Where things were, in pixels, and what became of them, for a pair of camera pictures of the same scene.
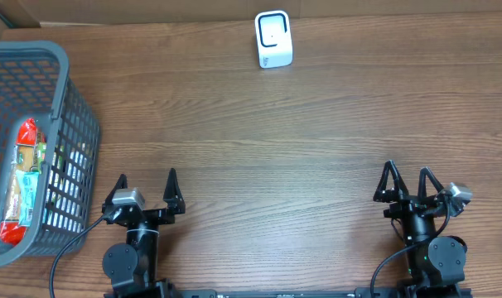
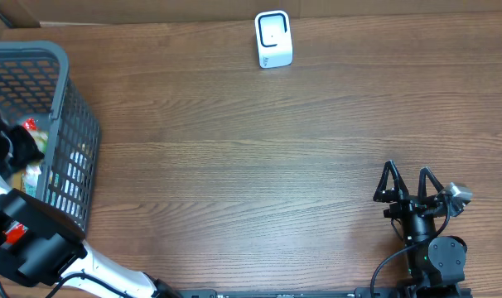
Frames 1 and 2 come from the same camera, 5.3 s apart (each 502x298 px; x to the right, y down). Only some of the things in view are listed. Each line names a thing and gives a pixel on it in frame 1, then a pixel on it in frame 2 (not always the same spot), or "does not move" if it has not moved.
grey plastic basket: [31, 79] does not move
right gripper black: [407, 204] does not move
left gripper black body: [162, 218] -> [21, 149]
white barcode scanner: [274, 38] does not move
